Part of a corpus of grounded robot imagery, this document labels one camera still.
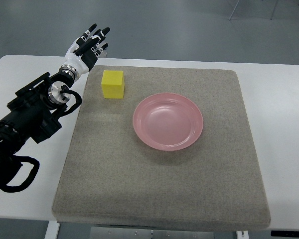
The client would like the yellow foam block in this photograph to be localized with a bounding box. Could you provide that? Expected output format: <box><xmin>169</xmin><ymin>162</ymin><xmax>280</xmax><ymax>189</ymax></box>
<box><xmin>101</xmin><ymin>70</ymin><xmax>125</xmax><ymax>99</ymax></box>

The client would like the black sleeved cable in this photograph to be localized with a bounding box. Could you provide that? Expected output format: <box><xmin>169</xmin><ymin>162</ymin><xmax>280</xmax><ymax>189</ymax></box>
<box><xmin>0</xmin><ymin>155</ymin><xmax>40</xmax><ymax>193</ymax></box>

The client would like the white table leg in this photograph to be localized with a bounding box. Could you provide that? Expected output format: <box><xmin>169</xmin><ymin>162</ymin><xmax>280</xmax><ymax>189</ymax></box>
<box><xmin>44</xmin><ymin>221</ymin><xmax>60</xmax><ymax>239</ymax></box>

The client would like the pink plate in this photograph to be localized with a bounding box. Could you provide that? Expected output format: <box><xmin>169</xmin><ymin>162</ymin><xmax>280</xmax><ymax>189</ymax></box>
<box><xmin>133</xmin><ymin>93</ymin><xmax>204</xmax><ymax>151</ymax></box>

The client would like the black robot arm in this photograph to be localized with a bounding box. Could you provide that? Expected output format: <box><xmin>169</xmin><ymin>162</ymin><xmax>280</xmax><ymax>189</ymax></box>
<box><xmin>0</xmin><ymin>64</ymin><xmax>82</xmax><ymax>193</ymax></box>

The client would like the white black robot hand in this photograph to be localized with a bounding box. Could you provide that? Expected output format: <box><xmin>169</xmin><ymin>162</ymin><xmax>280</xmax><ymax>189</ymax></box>
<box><xmin>62</xmin><ymin>23</ymin><xmax>110</xmax><ymax>79</ymax></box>

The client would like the beige fabric mat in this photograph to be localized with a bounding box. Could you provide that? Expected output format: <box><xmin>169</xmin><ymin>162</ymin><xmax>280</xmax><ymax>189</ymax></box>
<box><xmin>52</xmin><ymin>66</ymin><xmax>271</xmax><ymax>231</ymax></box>

